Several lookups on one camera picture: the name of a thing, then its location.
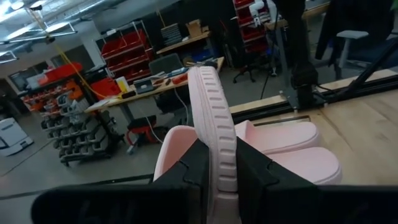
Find black aluminium rig frame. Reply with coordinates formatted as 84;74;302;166
231;37;398;124

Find wire rack red bins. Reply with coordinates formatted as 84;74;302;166
100;20;154;82

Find yellow cord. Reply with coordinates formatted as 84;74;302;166
27;7;109;100

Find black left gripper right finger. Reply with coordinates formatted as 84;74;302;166
236;136;318;224

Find white printer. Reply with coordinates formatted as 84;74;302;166
0;117;34;157

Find cluttered wooden desk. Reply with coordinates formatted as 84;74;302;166
83;57;225;125

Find long white cable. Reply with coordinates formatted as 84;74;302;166
144;86;191;144

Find black office chair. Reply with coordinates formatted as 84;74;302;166
232;46;278;84

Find red crate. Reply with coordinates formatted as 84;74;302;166
90;77;122;100

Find white robot machine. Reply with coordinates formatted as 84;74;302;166
248;0;278;28

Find cardboard box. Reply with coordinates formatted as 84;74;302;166
185;19;203;39

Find rack of red bins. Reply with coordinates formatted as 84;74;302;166
233;0;272;54

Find red and black cart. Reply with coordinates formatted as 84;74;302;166
126;114;163;155

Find pale yellow container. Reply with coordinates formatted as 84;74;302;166
115;76;130;93

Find cart of grey bins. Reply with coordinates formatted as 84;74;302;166
40;90;126;166

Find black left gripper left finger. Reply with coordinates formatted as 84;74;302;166
152;139;210;187

